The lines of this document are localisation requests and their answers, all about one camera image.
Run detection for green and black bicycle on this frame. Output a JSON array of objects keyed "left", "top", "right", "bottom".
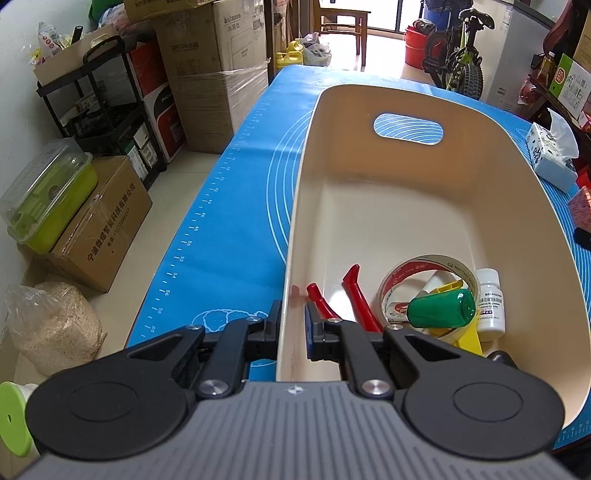
[{"left": 422, "top": 8, "right": 495, "bottom": 100}]

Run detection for blue barrel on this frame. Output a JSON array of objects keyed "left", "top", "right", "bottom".
[{"left": 422, "top": 0, "right": 462, "bottom": 26}]

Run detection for green plastic bottle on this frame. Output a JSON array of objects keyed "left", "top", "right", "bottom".
[{"left": 407, "top": 288, "right": 476, "bottom": 329}]

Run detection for yellow plastic tool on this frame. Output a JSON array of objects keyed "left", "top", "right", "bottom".
[{"left": 427, "top": 279, "right": 483, "bottom": 356}]

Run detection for plain cardboard box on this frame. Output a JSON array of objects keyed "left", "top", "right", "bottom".
[{"left": 122, "top": 0, "right": 218, "bottom": 21}]

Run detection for orange drink bottle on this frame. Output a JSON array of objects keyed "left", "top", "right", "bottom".
[{"left": 536, "top": 52, "right": 557, "bottom": 86}]

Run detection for red and white appliance box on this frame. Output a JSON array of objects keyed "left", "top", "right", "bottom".
[{"left": 141, "top": 83, "right": 188, "bottom": 164}]

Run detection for green and white box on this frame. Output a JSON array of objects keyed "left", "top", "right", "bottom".
[{"left": 556, "top": 53, "right": 591, "bottom": 114}]

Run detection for red bucket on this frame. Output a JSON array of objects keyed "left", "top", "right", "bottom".
[{"left": 404, "top": 21, "right": 437, "bottom": 70}]

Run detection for red-handled pliers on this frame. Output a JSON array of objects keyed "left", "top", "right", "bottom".
[{"left": 307, "top": 264, "right": 384, "bottom": 333}]

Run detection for large printed cardboard box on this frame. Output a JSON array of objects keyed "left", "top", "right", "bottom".
[{"left": 154, "top": 0, "right": 269, "bottom": 75}]

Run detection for plastic bag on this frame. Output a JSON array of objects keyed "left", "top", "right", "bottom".
[{"left": 300, "top": 32, "right": 333, "bottom": 68}]

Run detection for white chest freezer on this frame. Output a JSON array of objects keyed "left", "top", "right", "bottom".
[{"left": 482, "top": 0, "right": 555, "bottom": 123}]

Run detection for blue patterned tissue box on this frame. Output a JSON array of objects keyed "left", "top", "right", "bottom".
[{"left": 526, "top": 108, "right": 580, "bottom": 193}]

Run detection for clear tape roll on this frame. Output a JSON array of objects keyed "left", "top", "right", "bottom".
[{"left": 378, "top": 254, "right": 478, "bottom": 344}]

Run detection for wooden chair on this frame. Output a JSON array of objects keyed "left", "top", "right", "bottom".
[{"left": 314, "top": 0, "right": 372, "bottom": 70}]

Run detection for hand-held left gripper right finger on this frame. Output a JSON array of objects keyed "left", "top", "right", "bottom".
[{"left": 305, "top": 301, "right": 462, "bottom": 398}]

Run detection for brown printed cardboard box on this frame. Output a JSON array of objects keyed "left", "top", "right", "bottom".
[{"left": 30, "top": 156, "right": 153, "bottom": 294}]

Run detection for white pill bottle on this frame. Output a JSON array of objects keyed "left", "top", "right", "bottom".
[{"left": 475, "top": 268, "right": 507, "bottom": 343}]

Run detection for white container with green lid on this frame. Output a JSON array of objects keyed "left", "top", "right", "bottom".
[{"left": 0, "top": 381, "right": 40, "bottom": 457}]

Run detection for beige plastic storage bin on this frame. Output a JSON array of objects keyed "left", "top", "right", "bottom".
[{"left": 274, "top": 83, "right": 591, "bottom": 444}]

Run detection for red paper bag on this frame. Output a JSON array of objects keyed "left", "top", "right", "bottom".
[{"left": 129, "top": 39, "right": 167, "bottom": 97}]

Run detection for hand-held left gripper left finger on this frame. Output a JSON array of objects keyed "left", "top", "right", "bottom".
[{"left": 127, "top": 300, "right": 283, "bottom": 400}]

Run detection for black shelf rack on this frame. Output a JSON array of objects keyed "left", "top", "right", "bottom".
[{"left": 37, "top": 34, "right": 167, "bottom": 190}]

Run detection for plastic-wrapped cardboard box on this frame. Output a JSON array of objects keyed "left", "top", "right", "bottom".
[{"left": 173, "top": 62, "right": 269, "bottom": 154}]

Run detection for blue silicone mat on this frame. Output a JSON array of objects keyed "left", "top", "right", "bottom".
[{"left": 124, "top": 64, "right": 591, "bottom": 450}]

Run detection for clear bag of grain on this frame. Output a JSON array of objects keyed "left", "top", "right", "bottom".
[{"left": 4, "top": 281, "right": 107, "bottom": 377}]

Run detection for green container with clear lid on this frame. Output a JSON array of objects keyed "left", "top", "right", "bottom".
[{"left": 0, "top": 137, "right": 99, "bottom": 254}]

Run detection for white snack bag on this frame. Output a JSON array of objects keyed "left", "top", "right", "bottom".
[{"left": 38, "top": 21, "right": 63, "bottom": 58}]

